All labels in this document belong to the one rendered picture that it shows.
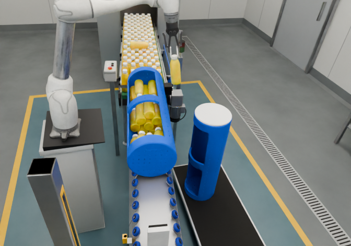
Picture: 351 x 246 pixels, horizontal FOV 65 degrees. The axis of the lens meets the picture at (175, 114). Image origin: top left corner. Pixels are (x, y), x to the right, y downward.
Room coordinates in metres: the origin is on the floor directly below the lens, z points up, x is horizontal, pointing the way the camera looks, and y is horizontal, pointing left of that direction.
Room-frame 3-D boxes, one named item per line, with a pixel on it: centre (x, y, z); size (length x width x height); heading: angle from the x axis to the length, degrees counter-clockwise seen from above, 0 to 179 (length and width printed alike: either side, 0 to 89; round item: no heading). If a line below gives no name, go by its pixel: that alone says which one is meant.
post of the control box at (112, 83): (2.14, 0.60, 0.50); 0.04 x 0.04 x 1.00; 11
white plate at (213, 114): (1.65, -0.28, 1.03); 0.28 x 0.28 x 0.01
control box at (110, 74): (2.14, 0.60, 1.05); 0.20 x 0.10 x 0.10; 11
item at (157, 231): (0.68, 0.03, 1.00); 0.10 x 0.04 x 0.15; 101
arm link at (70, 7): (1.46, 0.59, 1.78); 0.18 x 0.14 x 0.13; 119
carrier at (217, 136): (1.65, -0.28, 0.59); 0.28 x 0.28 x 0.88
